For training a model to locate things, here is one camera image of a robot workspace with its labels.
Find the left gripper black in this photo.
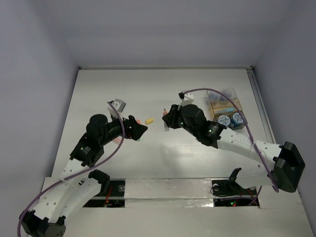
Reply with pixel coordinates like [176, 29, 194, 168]
[100, 111, 147, 146]

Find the blue highlighter marker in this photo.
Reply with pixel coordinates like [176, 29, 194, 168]
[217, 107, 235, 114]

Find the purple cable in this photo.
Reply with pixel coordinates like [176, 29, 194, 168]
[178, 88, 279, 207]
[16, 101, 127, 237]

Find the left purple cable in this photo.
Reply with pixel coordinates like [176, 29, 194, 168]
[16, 101, 127, 237]

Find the blue patterned tape roll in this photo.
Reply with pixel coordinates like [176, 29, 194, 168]
[231, 113, 244, 127]

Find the yellow marker cap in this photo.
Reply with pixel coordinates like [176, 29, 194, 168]
[145, 118, 154, 124]

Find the clear jar purple lid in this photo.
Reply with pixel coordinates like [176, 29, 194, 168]
[209, 89, 233, 102]

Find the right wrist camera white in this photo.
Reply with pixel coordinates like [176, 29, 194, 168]
[178, 91, 195, 102]

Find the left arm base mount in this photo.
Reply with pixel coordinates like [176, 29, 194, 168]
[84, 179, 125, 208]

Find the three-compartment desk organizer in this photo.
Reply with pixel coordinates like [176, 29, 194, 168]
[206, 87, 245, 130]

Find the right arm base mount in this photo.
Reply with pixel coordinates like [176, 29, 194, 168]
[210, 168, 260, 207]

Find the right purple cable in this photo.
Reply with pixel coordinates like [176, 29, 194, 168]
[178, 88, 279, 207]

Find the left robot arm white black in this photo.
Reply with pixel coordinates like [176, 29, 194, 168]
[21, 114, 148, 237]

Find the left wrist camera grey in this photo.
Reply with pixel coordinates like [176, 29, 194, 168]
[112, 99, 126, 113]

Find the red-orange highlighter marker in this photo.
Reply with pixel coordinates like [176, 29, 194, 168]
[162, 108, 170, 132]

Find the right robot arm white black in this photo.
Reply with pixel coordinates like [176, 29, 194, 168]
[162, 104, 305, 194]

